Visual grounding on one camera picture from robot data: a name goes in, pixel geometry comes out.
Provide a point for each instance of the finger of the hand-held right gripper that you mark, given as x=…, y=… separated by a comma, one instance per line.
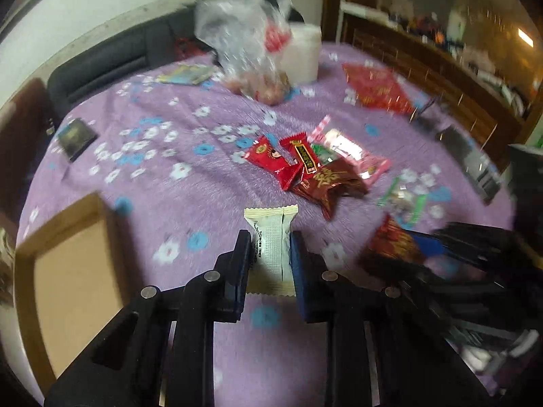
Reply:
x=418, y=282
x=466, y=243

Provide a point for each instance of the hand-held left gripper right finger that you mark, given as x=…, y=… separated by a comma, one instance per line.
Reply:
x=297, y=267

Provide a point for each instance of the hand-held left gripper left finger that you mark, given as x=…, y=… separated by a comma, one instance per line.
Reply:
x=242, y=265

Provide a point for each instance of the white snack packet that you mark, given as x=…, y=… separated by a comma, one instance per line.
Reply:
x=271, y=241

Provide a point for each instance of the red foil snack packet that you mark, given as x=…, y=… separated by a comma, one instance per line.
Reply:
x=394, y=241

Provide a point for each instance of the clear green snack packet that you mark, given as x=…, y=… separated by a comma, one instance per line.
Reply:
x=403, y=199

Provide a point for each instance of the large dark red snack packet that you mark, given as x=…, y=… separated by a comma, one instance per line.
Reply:
x=328, y=184

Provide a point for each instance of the red packet with gold label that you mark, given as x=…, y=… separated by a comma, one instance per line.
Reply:
x=304, y=156

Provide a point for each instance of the red snack packet with figure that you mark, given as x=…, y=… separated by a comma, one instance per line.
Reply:
x=267, y=156

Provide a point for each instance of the pink snack packet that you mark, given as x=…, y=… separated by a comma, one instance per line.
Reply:
x=356, y=154

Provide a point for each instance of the pink striped candy packet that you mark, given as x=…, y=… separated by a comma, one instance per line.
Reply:
x=321, y=129

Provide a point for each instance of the cardboard box tray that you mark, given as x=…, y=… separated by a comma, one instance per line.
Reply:
x=72, y=280

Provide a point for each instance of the black tablet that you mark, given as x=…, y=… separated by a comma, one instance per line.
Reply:
x=466, y=159

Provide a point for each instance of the red patterned gift bag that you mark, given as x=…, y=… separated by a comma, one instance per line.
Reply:
x=377, y=87

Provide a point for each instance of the wooden glass cabinet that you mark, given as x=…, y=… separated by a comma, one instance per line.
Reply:
x=445, y=51

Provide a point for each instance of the colourful booklet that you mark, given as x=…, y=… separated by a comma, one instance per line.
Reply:
x=182, y=74

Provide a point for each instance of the black phone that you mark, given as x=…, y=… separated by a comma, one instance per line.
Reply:
x=76, y=138

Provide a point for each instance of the white plastic cup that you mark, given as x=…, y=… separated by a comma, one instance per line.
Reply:
x=304, y=55

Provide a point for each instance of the clear plastic bag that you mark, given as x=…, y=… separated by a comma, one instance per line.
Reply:
x=244, y=46

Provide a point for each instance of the black leather sofa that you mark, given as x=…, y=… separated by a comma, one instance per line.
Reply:
x=114, y=61

